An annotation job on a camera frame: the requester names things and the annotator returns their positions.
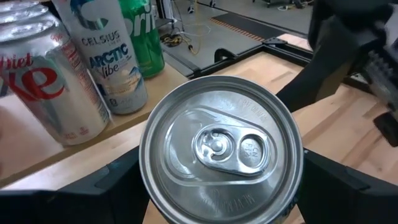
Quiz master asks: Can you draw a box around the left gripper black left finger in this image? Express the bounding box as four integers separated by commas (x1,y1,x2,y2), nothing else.
0,146,150,224

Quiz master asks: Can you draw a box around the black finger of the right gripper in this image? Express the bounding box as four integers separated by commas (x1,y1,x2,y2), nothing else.
275,14,379,113
373,111,398,147

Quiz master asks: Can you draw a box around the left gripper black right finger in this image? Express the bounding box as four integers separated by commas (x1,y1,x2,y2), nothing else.
297,149,398,224

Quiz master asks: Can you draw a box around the green Sprite can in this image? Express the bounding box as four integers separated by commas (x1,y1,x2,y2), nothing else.
118,0,165,78
139,74,305,224

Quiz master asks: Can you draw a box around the white Celsius Arctic Vibe can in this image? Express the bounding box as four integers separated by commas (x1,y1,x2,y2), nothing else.
51,0,149,115

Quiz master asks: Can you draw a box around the black aluminium table frame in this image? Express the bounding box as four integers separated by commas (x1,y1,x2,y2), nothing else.
161,36,374,94

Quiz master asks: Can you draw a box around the wooden shelf black metal frame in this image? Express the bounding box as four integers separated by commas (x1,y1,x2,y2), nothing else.
0,62,189,189

